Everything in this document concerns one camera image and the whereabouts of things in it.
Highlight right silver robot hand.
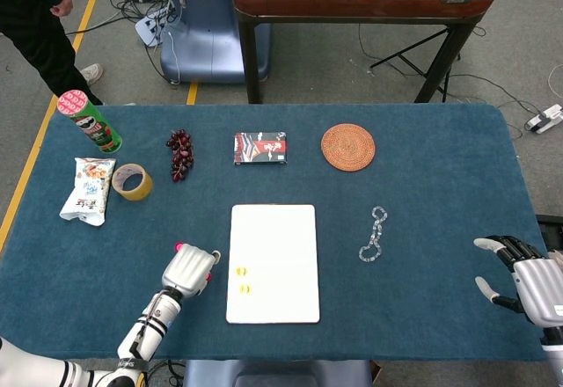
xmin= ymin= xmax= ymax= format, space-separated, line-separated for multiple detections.
xmin=473 ymin=235 xmax=563 ymax=329

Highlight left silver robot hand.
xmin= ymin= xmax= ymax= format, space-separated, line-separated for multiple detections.
xmin=161 ymin=242 xmax=222 ymax=303

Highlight blue own robot base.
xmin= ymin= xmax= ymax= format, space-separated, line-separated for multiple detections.
xmin=182 ymin=359 xmax=375 ymax=387

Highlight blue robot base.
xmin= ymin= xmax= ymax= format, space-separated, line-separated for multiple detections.
xmin=159 ymin=0 xmax=272 ymax=84

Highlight white magnetic board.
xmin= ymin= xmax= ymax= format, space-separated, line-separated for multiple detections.
xmin=225 ymin=203 xmax=321 ymax=325

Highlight black floor box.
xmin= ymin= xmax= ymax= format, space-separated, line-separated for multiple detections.
xmin=536 ymin=214 xmax=563 ymax=252

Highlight yellow packing tape roll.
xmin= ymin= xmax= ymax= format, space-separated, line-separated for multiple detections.
xmin=111 ymin=163 xmax=155 ymax=202

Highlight dark red grape bunch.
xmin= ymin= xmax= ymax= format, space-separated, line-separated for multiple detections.
xmin=165 ymin=128 xmax=195 ymax=184

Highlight white snack bag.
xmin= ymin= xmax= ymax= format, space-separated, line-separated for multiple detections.
xmin=59 ymin=157 xmax=117 ymax=228

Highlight red black card box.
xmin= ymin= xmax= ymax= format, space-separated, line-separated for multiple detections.
xmin=233 ymin=131 xmax=289 ymax=167

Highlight white power strip black plug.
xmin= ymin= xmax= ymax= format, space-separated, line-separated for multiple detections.
xmin=525 ymin=103 xmax=563 ymax=135

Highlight green Pringles can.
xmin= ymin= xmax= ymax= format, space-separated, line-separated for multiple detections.
xmin=56 ymin=89 xmax=124 ymax=155

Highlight round woven rattan coaster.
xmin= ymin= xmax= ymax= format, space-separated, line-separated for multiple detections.
xmin=320 ymin=123 xmax=377 ymax=173

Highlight standing person in black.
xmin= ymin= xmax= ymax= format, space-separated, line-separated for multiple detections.
xmin=0 ymin=0 xmax=105 ymax=106

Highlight brown mahjong table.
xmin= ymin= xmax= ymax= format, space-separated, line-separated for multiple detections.
xmin=231 ymin=0 xmax=498 ymax=105

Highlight black cables under table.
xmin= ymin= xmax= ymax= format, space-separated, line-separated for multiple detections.
xmin=143 ymin=359 xmax=186 ymax=387

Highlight thin white floor cable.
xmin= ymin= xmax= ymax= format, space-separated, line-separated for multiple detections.
xmin=547 ymin=63 xmax=563 ymax=98

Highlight thin black floor cable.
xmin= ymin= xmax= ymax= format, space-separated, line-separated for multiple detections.
xmin=358 ymin=24 xmax=542 ymax=131

